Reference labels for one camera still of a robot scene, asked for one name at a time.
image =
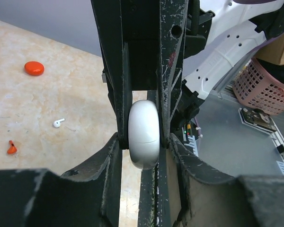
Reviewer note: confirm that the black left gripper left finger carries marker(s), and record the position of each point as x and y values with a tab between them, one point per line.
87	195

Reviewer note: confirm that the pink plastic basket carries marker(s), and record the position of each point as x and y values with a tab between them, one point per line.
257	89

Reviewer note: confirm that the white earbud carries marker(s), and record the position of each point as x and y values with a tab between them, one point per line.
57	123

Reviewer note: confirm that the orange earbud charging case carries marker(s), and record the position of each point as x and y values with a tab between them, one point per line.
34	68

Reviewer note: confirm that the orange earbud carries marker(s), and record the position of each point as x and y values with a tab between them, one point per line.
12	149

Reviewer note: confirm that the black printed card box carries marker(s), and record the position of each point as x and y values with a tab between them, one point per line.
257	119

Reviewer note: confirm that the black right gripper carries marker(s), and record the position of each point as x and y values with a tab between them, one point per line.
159	35

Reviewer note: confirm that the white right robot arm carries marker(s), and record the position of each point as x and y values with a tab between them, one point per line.
238	28

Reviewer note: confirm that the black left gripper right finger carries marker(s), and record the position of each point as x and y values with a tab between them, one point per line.
199	195

